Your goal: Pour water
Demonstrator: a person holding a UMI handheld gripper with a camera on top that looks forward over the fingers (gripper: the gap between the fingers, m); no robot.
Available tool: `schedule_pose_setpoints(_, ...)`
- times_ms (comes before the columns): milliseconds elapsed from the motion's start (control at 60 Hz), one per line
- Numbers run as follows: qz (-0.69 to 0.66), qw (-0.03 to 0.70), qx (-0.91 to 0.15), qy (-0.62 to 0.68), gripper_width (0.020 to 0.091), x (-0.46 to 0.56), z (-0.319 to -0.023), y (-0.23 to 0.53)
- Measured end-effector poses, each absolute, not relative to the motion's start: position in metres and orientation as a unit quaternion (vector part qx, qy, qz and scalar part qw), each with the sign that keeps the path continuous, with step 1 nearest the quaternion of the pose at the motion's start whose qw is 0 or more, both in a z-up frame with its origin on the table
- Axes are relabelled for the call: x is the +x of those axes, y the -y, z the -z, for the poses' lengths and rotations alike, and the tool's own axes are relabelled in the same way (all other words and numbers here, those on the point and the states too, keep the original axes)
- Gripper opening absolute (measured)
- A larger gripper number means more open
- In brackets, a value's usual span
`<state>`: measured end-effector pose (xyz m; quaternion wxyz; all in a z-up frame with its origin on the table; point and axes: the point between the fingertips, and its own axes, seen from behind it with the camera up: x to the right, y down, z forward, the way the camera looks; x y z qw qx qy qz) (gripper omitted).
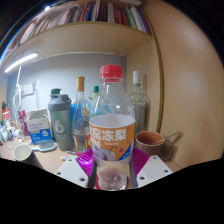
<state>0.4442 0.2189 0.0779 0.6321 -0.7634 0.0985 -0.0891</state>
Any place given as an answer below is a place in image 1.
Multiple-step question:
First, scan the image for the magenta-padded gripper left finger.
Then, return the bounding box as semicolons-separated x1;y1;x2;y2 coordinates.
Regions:
53;147;98;189

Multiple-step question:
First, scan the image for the red and white canister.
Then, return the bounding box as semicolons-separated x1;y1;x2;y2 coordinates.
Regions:
2;108;11;123

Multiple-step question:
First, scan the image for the wooden shelf unit with books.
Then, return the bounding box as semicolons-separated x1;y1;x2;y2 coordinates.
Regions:
0;0;155;69

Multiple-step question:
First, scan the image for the white desk lamp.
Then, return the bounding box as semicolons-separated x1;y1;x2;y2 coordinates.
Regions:
3;52;39;113

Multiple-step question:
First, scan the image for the light wooden wardrobe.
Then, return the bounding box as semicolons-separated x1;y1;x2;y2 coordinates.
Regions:
126;0;224;168

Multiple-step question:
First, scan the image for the pink pouch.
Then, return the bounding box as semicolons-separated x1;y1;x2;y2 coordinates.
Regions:
18;110;30;136

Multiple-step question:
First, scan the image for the clear glass bottle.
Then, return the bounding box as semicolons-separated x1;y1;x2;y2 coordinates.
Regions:
129;70;150;134

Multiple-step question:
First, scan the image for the clear red-capped drink bottle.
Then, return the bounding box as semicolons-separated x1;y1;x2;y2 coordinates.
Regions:
89;64;136;191

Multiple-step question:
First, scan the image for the light blue hairbrush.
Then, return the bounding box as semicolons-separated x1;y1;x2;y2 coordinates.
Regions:
33;139;58;153

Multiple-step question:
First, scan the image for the green glass bottle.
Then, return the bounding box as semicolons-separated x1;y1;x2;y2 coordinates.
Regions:
50;87;63;99

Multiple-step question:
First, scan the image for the yellow-capped glass bottle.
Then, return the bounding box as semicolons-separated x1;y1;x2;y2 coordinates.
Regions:
72;76;92;153

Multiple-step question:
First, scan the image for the blue and white carton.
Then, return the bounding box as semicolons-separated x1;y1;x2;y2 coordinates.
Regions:
25;108;54;146

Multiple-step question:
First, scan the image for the brown mug with spoon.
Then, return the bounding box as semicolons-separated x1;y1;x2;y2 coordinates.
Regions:
134;130;183;162

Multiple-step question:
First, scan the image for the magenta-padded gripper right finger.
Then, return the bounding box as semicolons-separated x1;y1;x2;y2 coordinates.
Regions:
128;146;174;188

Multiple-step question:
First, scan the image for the grey shaker bottle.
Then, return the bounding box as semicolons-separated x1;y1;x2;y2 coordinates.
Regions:
47;93;74;152

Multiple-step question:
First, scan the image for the white wall socket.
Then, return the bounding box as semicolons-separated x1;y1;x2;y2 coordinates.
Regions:
21;83;36;96

